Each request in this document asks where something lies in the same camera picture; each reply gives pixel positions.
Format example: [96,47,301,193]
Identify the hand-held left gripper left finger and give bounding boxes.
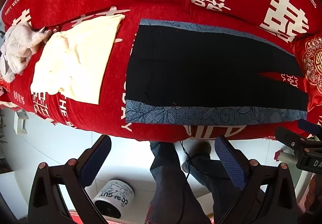
[27,135,112,224]

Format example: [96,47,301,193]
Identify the red embroidered cushion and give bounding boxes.
[289,34,322,136]

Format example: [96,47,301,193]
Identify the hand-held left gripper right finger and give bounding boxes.
[209,135,301,224]

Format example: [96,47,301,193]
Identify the grey shoe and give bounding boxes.
[182,142,212,173]

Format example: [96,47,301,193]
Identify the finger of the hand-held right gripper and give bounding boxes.
[298,119,320,136]
[275,127,302,149]

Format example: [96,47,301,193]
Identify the cream folded cloth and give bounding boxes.
[31,16,124,105]

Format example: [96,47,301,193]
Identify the white plush toy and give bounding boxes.
[0,24,52,82]

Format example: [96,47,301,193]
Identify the white wall socket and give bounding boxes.
[14,111,28,135]

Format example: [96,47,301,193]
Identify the white cartoon print bucket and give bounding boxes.
[93,180,135,219]

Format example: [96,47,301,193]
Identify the black cable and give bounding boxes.
[176,140,195,224]

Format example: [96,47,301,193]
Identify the person's leg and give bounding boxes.
[187,155,252,224]
[148,141,210,224]

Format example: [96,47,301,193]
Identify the person's left leg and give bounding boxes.
[148,141,210,224]

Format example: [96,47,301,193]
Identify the person's right leg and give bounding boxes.
[187,155,252,224]

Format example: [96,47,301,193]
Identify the black pants with blue trim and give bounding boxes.
[125,19,309,126]

